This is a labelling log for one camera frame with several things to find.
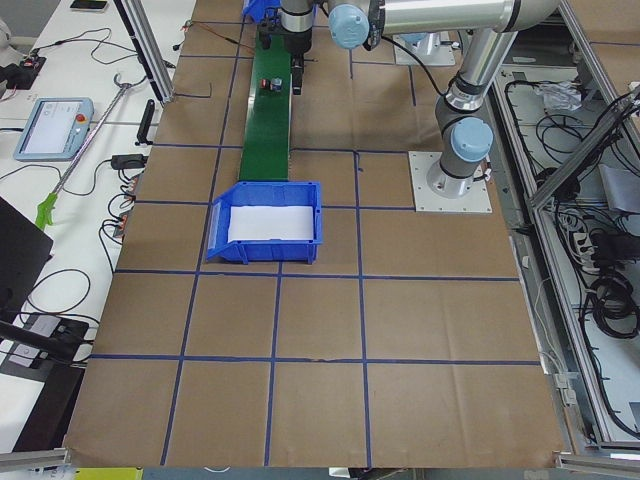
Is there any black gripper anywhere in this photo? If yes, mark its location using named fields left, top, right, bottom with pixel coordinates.
left=258, top=0, right=314, bottom=95

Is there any right blue bin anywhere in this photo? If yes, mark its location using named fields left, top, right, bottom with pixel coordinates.
left=243, top=0, right=281, bottom=23

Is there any blue bin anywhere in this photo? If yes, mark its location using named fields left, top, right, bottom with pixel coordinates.
left=206, top=181, right=323, bottom=264
left=243, top=0, right=281, bottom=23

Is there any green conveyor belt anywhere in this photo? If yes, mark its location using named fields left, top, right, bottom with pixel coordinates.
left=239, top=36, right=291, bottom=181

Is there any left white foam pad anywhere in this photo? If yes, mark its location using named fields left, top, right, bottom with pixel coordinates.
left=228, top=206, right=314, bottom=241

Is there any left blue bin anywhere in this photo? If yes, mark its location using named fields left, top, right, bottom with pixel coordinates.
left=206, top=181, right=323, bottom=264

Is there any black power adapter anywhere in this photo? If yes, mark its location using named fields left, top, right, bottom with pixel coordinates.
left=110, top=154, right=148, bottom=170

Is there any teach pendant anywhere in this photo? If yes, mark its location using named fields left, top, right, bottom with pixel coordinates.
left=13, top=97, right=94, bottom=161

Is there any red and black wire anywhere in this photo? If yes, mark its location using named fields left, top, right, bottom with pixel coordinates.
left=182, top=19, right=257, bottom=53

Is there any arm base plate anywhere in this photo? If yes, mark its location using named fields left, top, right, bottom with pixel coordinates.
left=392, top=32, right=461, bottom=69
left=408, top=151, right=493, bottom=214

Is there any aluminium frame post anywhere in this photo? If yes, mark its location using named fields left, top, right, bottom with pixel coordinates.
left=114, top=0, right=174, bottom=105

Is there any green handled reach grabber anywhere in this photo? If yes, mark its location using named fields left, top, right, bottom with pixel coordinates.
left=35, top=74, right=146, bottom=231

